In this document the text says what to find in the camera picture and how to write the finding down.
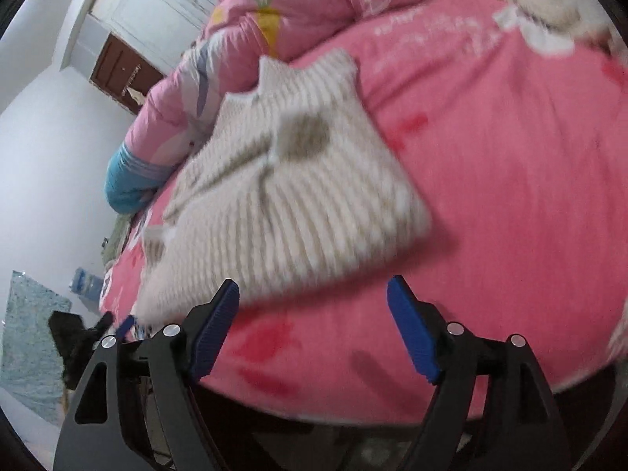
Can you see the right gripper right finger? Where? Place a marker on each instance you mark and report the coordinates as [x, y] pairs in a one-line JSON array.
[[492, 407]]

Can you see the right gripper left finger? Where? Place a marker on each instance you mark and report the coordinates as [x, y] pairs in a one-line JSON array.
[[105, 428]]

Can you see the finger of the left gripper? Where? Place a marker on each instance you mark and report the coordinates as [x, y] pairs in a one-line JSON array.
[[76, 343]]

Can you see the beige white checked knit garment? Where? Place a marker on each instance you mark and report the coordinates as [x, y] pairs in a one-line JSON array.
[[295, 190]]

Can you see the teal patterned curtain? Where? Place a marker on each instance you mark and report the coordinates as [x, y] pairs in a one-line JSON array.
[[31, 368]]

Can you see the olive green cloth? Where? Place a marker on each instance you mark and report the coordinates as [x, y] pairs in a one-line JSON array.
[[112, 246]]

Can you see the blue striped pillow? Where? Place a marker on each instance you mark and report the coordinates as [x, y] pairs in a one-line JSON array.
[[131, 183]]

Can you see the pink floral bed blanket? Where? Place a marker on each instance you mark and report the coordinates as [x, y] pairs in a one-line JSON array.
[[519, 152]]

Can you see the dark brown door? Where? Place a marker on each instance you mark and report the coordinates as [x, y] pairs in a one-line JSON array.
[[120, 72]]

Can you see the white wardrobe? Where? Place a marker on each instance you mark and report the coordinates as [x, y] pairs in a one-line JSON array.
[[159, 30]]

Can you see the pink patterned quilt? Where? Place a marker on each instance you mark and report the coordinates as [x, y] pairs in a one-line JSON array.
[[179, 112]]

